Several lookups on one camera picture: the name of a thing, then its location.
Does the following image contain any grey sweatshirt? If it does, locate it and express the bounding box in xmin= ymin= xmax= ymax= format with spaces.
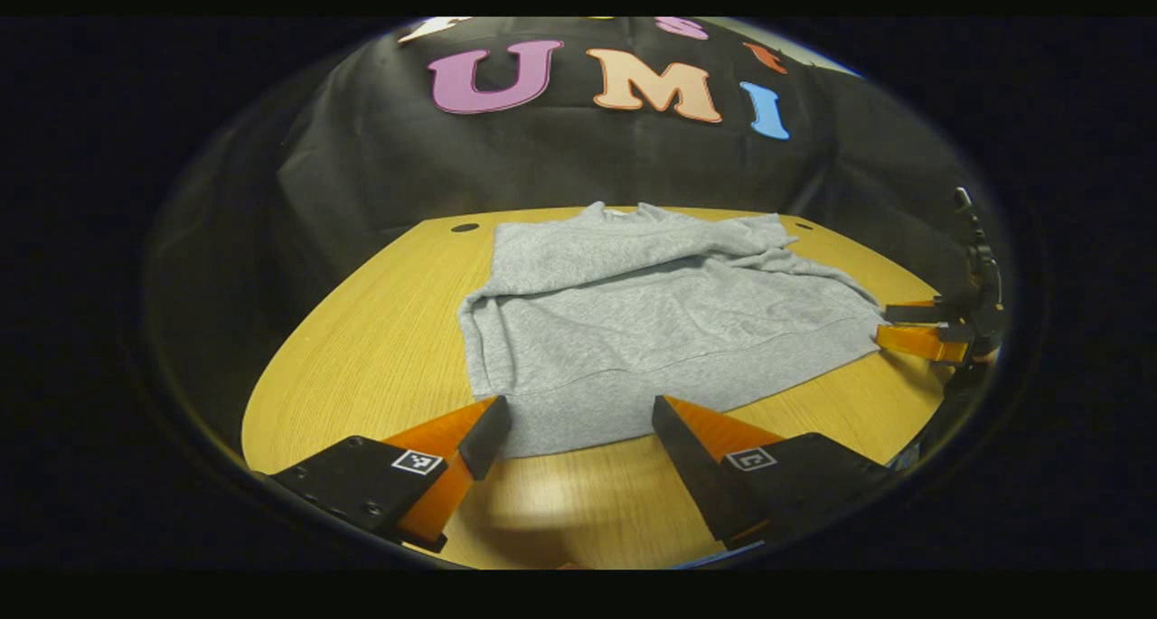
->
xmin=457 ymin=201 xmax=891 ymax=460

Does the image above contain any black backdrop cloth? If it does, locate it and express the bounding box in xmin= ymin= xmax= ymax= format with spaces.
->
xmin=145 ymin=18 xmax=995 ymax=439

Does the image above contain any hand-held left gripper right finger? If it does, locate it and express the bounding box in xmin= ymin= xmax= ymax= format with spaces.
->
xmin=651 ymin=395 xmax=896 ymax=552

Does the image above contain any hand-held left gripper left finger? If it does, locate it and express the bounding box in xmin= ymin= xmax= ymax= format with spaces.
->
xmin=269 ymin=395 xmax=513 ymax=555

